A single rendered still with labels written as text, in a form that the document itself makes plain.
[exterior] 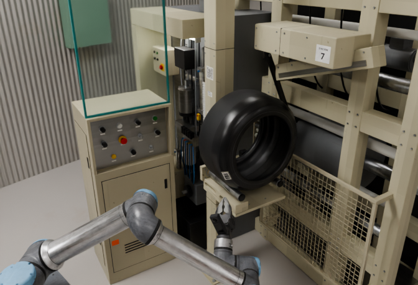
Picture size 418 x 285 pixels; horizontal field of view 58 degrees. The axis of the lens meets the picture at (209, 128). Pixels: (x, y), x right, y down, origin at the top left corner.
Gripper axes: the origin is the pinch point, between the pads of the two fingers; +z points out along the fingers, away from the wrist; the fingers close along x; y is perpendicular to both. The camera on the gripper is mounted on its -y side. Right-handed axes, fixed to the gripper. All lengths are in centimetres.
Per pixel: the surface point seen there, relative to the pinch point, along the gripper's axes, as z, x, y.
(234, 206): 3.5, -3.3, 19.6
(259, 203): 9.8, 5.0, 35.5
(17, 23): 189, -217, -35
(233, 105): 44.6, 10.8, -16.7
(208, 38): 86, -1, -30
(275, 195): 18.2, 11.7, 45.1
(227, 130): 30.0, 8.3, -16.4
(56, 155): 112, -261, 83
